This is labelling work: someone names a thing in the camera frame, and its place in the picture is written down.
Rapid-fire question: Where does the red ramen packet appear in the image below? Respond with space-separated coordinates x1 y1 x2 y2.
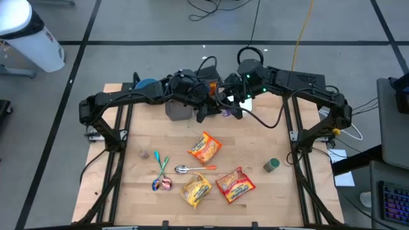
215 166 257 205

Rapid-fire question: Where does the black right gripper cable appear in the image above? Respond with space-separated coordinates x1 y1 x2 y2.
215 83 288 129

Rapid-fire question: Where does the white paper sheet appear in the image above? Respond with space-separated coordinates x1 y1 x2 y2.
327 149 355 188

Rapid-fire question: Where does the black blue device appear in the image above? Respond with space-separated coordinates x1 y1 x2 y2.
389 72 409 115

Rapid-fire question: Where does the yellow cable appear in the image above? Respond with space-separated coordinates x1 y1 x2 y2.
290 0 316 72

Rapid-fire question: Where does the iridescent spoon pink bowl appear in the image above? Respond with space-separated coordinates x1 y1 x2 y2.
153 149 173 191

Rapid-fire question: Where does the black wedge stand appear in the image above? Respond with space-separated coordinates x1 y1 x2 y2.
197 65 222 82

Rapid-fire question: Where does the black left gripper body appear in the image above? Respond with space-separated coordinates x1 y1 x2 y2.
188 81 221 112

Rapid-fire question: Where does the orange ramen packet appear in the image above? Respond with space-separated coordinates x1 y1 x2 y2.
187 131 223 165

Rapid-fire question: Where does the grey monitor back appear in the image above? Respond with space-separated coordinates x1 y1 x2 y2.
376 77 409 170

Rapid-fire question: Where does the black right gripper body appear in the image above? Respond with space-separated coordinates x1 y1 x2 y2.
223 73 252 108

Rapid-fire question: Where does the silver spoon orange handle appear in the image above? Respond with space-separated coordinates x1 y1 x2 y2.
174 164 217 175

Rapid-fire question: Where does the black computer case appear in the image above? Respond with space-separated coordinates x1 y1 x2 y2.
274 68 327 93

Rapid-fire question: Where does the white computer mouse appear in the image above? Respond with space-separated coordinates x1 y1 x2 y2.
360 191 373 208

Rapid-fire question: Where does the iridescent spoon blue bowl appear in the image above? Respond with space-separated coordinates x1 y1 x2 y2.
151 155 170 192

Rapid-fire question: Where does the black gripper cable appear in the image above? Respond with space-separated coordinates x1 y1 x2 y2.
196 56 219 77
215 83 288 129

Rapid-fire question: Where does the green lid spice jar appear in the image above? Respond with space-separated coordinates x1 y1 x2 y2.
263 157 281 174

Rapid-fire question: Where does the grey plastic bin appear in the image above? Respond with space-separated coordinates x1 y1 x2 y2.
165 99 194 121

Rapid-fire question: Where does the black floor cable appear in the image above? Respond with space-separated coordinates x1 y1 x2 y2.
187 0 253 22

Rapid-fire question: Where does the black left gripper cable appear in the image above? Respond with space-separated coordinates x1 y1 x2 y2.
196 56 219 77

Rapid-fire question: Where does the white trash can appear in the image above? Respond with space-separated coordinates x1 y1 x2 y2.
0 0 66 73

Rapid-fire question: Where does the yellow ramen packet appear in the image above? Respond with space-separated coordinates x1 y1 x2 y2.
179 172 213 210

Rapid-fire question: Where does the black coiled cable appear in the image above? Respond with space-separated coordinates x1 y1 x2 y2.
236 0 265 70

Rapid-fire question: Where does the backlit keyboard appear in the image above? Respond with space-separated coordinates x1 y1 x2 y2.
379 180 409 226

